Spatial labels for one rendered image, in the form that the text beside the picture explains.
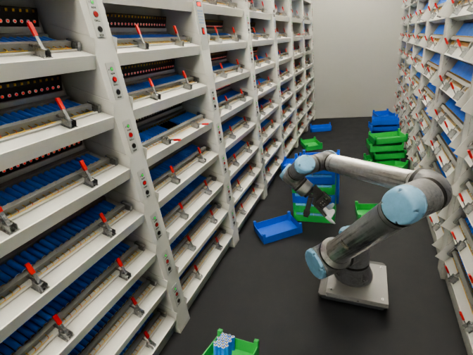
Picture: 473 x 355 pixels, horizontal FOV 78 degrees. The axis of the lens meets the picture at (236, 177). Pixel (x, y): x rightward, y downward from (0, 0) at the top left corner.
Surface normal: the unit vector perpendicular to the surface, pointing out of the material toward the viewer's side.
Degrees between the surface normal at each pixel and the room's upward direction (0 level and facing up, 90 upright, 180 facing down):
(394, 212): 82
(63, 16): 90
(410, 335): 0
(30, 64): 110
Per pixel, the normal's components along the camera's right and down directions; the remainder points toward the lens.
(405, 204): -0.87, 0.19
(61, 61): 0.90, 0.36
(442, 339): -0.14, -0.91
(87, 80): -0.38, 0.42
